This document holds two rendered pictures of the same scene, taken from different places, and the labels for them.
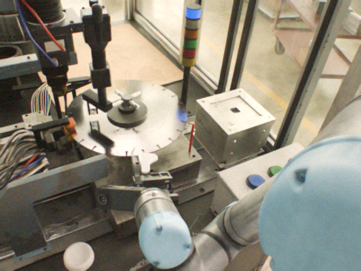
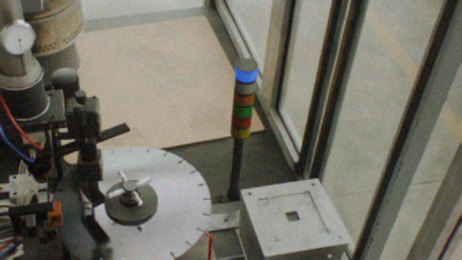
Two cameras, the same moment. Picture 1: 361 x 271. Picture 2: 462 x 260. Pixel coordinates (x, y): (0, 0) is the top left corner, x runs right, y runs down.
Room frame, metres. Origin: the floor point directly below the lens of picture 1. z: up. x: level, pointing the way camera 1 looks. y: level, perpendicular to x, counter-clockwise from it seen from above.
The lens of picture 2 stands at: (-0.02, -0.23, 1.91)
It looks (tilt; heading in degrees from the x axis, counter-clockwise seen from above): 45 degrees down; 22
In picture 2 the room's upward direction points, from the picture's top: 1 degrees counter-clockwise
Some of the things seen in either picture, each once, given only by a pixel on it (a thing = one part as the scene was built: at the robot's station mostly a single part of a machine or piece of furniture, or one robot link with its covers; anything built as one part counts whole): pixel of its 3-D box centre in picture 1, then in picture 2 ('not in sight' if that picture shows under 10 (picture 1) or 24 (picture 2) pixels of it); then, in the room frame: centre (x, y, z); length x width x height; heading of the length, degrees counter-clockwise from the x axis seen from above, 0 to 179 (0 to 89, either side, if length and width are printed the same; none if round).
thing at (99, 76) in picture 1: (97, 46); (86, 137); (0.64, 0.18, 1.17); 0.06 x 0.05 x 0.20; 113
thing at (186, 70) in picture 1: (184, 91); (235, 166); (0.96, -0.02, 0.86); 0.02 x 0.02 x 0.22
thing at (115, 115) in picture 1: (127, 108); (131, 198); (0.70, 0.13, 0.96); 0.11 x 0.11 x 0.03
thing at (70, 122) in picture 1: (55, 132); (36, 218); (0.60, 0.30, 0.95); 0.10 x 0.03 x 0.07; 122
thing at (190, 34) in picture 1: (190, 31); (244, 94); (0.96, -0.02, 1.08); 0.05 x 0.04 x 0.03; 32
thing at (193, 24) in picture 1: (192, 21); (244, 82); (0.96, -0.02, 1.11); 0.05 x 0.04 x 0.03; 32
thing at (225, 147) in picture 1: (230, 127); (288, 236); (0.83, -0.18, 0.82); 0.18 x 0.18 x 0.15; 32
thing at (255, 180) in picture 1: (255, 182); not in sight; (0.54, -0.21, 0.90); 0.04 x 0.04 x 0.02
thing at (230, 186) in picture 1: (265, 187); not in sight; (0.59, -0.26, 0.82); 0.28 x 0.11 x 0.15; 122
